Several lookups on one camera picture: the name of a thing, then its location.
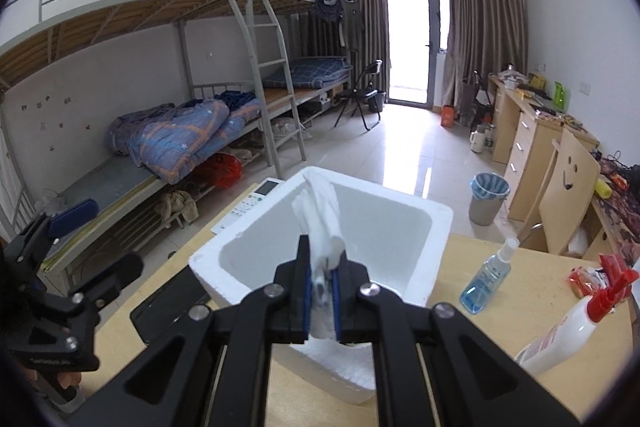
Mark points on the grey trash bin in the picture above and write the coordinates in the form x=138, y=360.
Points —
x=489, y=191

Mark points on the white kettle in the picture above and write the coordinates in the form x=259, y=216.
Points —
x=477, y=139

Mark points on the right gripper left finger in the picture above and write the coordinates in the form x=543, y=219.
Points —
x=211, y=367

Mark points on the green box on desk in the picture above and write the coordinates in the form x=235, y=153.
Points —
x=560, y=97

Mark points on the blue plaid quilt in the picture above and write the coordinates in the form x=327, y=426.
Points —
x=172, y=140

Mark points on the white lotion pump bottle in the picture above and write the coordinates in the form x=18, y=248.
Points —
x=572, y=332

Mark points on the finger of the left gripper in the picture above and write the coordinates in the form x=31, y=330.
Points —
x=72, y=219

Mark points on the wooden desk with drawers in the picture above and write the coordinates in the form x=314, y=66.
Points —
x=523, y=142

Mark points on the left hand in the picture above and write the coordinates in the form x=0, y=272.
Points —
x=61, y=389

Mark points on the red snack packet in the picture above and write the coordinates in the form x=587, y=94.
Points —
x=586, y=281

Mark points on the white remote control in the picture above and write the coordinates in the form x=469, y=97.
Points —
x=247, y=203

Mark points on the wooden smiley chair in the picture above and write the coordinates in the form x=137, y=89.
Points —
x=563, y=199

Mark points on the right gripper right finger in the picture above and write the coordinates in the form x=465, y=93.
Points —
x=433, y=366

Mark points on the black folding chair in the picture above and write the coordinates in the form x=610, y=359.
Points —
x=361, y=93

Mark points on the yellow object on desk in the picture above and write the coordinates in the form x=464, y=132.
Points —
x=603, y=189

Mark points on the blue spray bottle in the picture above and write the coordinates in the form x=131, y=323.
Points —
x=492, y=273

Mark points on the white foam box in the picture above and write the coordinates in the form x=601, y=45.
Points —
x=400, y=239

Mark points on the metal bunk bed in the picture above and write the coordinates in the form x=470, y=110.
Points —
x=65, y=79

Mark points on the right brown curtain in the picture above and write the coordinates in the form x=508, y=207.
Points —
x=484, y=35

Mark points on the red bag under bed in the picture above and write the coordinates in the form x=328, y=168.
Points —
x=220, y=170

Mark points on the blue folded bedding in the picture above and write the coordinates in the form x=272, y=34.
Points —
x=309, y=73

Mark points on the white paper tissue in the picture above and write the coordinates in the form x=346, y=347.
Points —
x=318, y=215

